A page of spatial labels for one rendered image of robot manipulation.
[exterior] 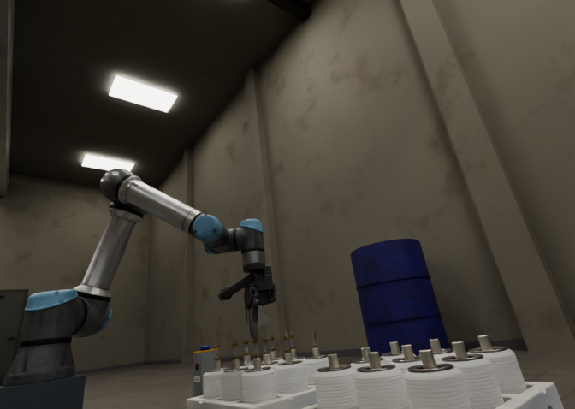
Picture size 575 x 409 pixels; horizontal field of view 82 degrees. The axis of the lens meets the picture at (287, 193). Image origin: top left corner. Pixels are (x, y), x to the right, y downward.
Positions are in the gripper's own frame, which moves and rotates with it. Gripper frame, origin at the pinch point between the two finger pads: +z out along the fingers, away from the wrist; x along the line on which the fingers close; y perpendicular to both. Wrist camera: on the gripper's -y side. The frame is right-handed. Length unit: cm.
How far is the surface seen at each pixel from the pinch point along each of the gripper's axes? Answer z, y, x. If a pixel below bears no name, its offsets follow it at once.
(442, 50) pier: -244, 238, 60
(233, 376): 10.6, -4.7, 6.9
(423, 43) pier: -268, 234, 74
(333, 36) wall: -400, 215, 191
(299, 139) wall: -277, 188, 293
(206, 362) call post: 7.2, -7.3, 36.4
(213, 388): 13.8, -8.4, 18.2
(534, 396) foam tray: 16, 36, -54
